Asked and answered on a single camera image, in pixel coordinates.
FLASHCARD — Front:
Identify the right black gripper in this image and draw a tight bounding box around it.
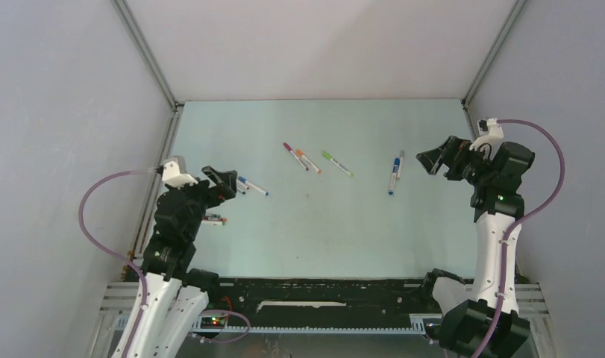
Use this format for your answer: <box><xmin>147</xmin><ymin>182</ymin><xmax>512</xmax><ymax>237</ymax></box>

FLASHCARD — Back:
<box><xmin>416</xmin><ymin>135</ymin><xmax>495</xmax><ymax>187</ymax></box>

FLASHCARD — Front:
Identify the green red marker cluster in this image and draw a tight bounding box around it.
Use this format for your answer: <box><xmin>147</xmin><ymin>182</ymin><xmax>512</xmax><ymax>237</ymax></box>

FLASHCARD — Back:
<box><xmin>201</xmin><ymin>213</ymin><xmax>228</xmax><ymax>226</ymax></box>

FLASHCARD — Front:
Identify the orange cap marker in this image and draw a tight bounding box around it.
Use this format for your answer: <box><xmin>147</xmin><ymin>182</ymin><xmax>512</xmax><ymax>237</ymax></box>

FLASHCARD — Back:
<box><xmin>296</xmin><ymin>149</ymin><xmax>322</xmax><ymax>174</ymax></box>

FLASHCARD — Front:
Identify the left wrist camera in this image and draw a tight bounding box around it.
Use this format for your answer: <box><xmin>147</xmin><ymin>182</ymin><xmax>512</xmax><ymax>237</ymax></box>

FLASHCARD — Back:
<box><xmin>162</xmin><ymin>156</ymin><xmax>198</xmax><ymax>189</ymax></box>

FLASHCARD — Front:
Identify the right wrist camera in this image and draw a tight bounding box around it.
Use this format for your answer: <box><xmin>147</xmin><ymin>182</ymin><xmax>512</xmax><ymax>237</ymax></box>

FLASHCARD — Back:
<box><xmin>469</xmin><ymin>118</ymin><xmax>504</xmax><ymax>151</ymax></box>

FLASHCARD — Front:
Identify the dark blue cap marker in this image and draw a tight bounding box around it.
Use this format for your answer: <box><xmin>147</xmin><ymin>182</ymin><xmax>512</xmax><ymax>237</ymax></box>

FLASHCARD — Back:
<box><xmin>238</xmin><ymin>176</ymin><xmax>269</xmax><ymax>196</ymax></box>

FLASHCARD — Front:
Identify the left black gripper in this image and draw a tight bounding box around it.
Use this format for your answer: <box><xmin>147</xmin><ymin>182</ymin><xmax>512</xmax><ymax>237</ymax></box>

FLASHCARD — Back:
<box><xmin>166</xmin><ymin>165</ymin><xmax>236</xmax><ymax>239</ymax></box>

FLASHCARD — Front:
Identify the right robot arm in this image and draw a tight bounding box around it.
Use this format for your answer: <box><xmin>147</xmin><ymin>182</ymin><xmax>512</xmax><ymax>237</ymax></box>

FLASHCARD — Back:
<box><xmin>416</xmin><ymin>136</ymin><xmax>535</xmax><ymax>357</ymax></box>

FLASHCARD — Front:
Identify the red cap marker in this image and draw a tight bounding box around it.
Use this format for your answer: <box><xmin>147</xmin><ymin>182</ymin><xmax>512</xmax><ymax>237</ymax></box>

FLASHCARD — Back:
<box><xmin>236</xmin><ymin>180</ymin><xmax>249</xmax><ymax>195</ymax></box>

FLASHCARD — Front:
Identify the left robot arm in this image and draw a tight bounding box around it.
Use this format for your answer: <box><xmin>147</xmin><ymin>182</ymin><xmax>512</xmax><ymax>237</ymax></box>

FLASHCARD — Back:
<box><xmin>113</xmin><ymin>160</ymin><xmax>238</xmax><ymax>357</ymax></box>

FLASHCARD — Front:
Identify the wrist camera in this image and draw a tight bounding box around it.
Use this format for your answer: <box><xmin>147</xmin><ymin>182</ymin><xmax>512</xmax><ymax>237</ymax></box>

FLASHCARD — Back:
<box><xmin>162</xmin><ymin>156</ymin><xmax>198</xmax><ymax>189</ymax></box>
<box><xmin>469</xmin><ymin>118</ymin><xmax>504</xmax><ymax>151</ymax></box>

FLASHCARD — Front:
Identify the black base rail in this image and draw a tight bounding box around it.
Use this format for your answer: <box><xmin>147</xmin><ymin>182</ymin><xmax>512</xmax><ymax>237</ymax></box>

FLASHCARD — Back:
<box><xmin>207</xmin><ymin>277</ymin><xmax>441</xmax><ymax>330</ymax></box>

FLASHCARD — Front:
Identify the purple cap marker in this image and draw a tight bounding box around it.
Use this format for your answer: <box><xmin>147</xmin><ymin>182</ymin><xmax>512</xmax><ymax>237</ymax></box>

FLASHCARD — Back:
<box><xmin>283</xmin><ymin>142</ymin><xmax>309</xmax><ymax>172</ymax></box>

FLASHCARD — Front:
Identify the light blue marker body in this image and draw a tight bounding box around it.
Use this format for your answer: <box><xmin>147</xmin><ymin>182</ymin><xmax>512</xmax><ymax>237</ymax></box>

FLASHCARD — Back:
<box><xmin>388</xmin><ymin>157</ymin><xmax>401</xmax><ymax>195</ymax></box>

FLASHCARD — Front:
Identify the green cap marker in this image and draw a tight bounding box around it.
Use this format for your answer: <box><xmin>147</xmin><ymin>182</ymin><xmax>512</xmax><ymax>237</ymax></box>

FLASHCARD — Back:
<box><xmin>322</xmin><ymin>151</ymin><xmax>354</xmax><ymax>177</ymax></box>

